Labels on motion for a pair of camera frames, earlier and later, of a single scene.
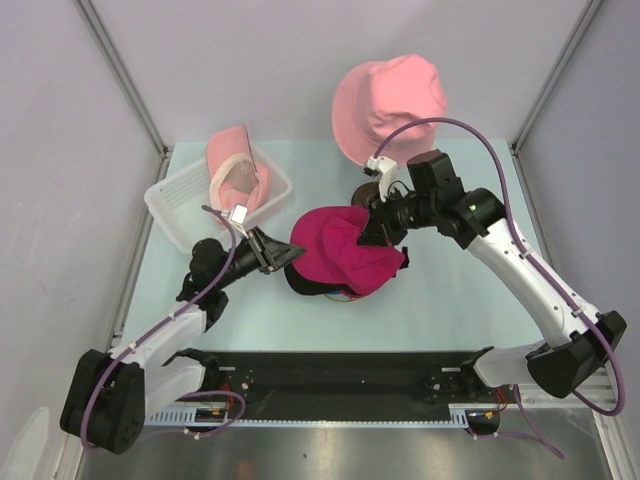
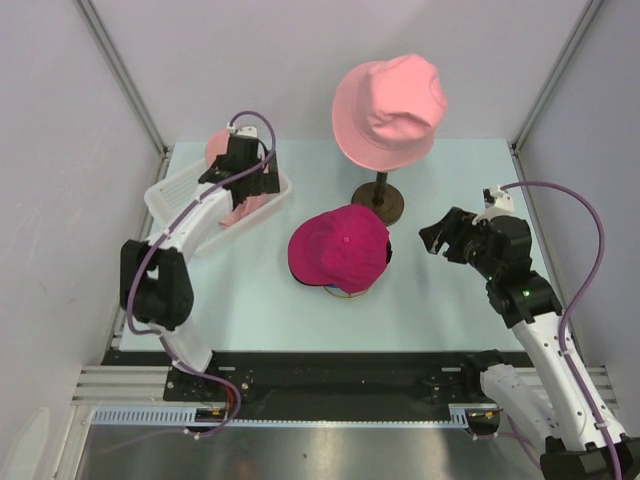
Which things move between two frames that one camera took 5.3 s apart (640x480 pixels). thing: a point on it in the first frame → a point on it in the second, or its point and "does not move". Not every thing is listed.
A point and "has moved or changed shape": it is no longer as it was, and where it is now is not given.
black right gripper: (373, 233) → (453, 228)
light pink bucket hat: (375, 97) does not move
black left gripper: (271, 254) → (266, 182)
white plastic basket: (176, 202) does not move
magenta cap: (329, 236) has moved or changed shape
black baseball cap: (318, 288) → (389, 252)
